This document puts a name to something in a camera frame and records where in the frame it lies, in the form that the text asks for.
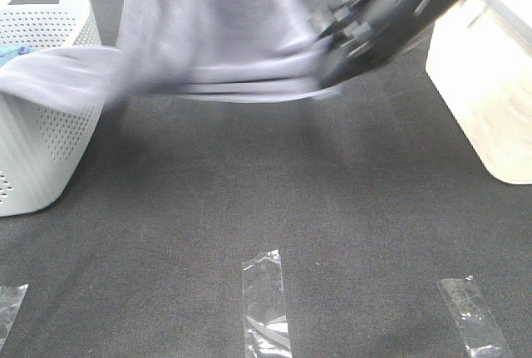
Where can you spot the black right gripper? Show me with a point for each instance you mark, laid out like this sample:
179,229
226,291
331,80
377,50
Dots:
362,35

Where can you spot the grey microfibre towel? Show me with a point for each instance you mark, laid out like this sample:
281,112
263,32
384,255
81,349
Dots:
237,51

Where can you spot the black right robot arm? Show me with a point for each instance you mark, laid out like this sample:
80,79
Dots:
363,35

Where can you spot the blue towel in basket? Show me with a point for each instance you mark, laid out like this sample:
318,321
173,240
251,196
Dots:
8,53

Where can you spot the cream plastic storage box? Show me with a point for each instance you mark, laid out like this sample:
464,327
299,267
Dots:
479,60

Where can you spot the middle clear tape strip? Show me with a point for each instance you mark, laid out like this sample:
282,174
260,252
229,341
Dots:
264,308

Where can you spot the clear tape strip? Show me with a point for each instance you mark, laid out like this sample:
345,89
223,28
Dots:
264,308
11,299
474,320

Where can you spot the right clear tape strip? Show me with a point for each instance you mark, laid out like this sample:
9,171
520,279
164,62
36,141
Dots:
474,320

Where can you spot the grey perforated laundry basket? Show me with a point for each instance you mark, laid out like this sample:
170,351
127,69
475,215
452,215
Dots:
41,147

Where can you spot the left clear tape strip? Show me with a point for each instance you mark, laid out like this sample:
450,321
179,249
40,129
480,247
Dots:
11,299

